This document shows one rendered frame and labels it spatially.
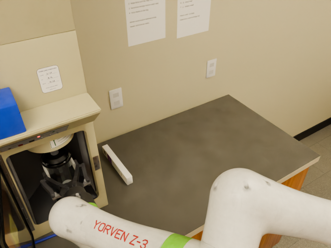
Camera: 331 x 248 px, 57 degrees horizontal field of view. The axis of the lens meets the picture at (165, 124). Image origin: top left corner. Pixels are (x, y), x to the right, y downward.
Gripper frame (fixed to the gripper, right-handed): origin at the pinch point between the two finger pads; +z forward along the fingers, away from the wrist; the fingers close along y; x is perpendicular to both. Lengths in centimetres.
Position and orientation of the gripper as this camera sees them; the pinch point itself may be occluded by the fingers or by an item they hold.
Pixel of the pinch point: (58, 165)
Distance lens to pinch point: 122.2
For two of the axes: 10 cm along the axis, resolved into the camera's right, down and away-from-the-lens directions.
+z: -5.5, -5.0, 6.7
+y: -8.4, 3.3, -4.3
